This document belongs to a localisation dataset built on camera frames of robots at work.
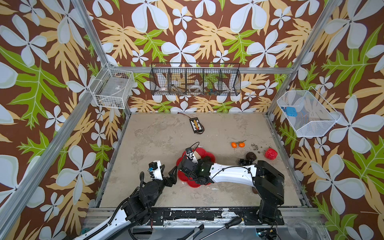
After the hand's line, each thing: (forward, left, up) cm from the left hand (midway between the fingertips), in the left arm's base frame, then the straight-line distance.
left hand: (170, 165), depth 76 cm
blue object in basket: (+29, -69, +12) cm, 76 cm away
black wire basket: (+54, -13, +16) cm, 58 cm away
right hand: (+4, -9, -8) cm, 13 cm away
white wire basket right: (+25, -76, +15) cm, 82 cm away
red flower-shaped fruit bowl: (-6, -12, -9) cm, 16 cm away
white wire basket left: (+39, +36, +19) cm, 56 cm away
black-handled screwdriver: (-25, -29, -12) cm, 40 cm away
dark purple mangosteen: (+11, -48, -9) cm, 50 cm away
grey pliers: (-29, -11, -13) cm, 34 cm away
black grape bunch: (+7, -44, -10) cm, 46 cm away
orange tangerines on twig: (+21, -45, -12) cm, 51 cm away
